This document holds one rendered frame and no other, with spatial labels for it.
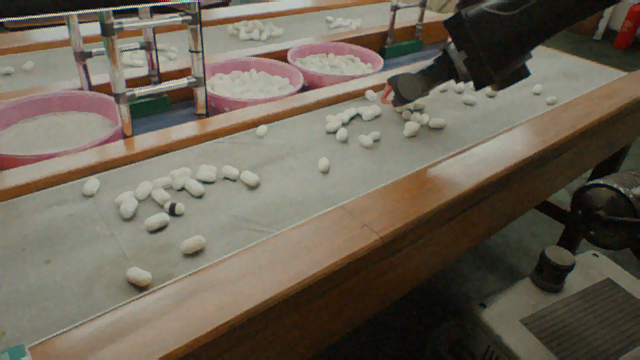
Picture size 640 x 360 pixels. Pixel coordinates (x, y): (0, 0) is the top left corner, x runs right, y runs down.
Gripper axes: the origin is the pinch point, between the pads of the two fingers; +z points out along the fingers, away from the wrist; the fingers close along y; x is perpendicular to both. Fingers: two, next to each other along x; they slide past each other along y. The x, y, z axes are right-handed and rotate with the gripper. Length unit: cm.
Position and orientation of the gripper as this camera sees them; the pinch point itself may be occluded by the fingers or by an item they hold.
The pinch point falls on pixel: (383, 99)
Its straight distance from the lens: 109.9
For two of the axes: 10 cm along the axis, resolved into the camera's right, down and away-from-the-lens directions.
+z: -5.3, 1.9, 8.3
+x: 3.6, 9.3, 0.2
